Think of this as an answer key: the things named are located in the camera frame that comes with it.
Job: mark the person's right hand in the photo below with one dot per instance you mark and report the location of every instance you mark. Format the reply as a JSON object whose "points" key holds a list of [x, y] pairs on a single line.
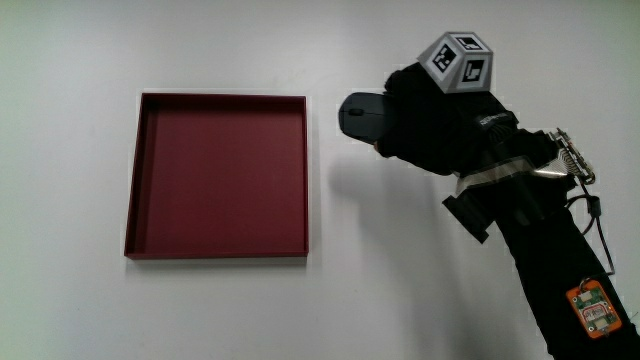
{"points": [[440, 125]]}

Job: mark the black computer mouse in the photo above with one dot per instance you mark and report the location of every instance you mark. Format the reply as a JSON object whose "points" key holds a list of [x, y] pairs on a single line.
{"points": [[361, 117]]}

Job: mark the person's right forearm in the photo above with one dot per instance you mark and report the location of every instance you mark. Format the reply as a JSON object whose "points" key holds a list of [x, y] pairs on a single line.
{"points": [[555, 260]]}

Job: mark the white desk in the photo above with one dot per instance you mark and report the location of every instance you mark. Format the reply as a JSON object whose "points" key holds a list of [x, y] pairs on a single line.
{"points": [[70, 305]]}

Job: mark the dark red square tray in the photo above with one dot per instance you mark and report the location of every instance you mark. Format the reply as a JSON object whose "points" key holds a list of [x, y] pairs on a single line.
{"points": [[220, 175]]}

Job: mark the orange circuit board module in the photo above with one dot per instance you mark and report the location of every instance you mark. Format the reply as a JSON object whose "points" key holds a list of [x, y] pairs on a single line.
{"points": [[593, 308]]}

